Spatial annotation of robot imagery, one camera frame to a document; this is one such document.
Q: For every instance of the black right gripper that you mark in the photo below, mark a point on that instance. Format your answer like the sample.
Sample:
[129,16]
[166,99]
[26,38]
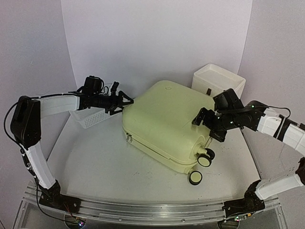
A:
[209,121]

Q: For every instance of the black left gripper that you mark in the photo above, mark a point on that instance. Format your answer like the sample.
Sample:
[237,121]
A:
[120,104]

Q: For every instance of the pale green hard-shell suitcase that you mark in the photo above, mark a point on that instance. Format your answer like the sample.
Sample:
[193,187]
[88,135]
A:
[159,123]

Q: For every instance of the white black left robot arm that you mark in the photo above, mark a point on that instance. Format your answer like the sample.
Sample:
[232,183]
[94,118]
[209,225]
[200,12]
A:
[26,129]

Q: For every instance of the white perforated plastic basket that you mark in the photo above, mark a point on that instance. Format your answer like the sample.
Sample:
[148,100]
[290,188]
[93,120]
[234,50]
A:
[90,117]

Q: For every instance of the white three-drawer storage cabinet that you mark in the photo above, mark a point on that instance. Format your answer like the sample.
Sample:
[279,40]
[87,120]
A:
[213,79]

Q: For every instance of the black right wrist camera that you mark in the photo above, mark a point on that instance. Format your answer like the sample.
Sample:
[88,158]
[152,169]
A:
[227,100]

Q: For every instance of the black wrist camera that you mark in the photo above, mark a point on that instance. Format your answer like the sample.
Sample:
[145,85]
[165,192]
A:
[227,100]
[93,85]

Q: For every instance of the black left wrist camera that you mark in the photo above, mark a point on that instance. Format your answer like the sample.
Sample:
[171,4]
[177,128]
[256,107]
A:
[93,85]

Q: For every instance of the aluminium front mounting rail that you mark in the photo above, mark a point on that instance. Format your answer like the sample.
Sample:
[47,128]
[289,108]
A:
[35,212]

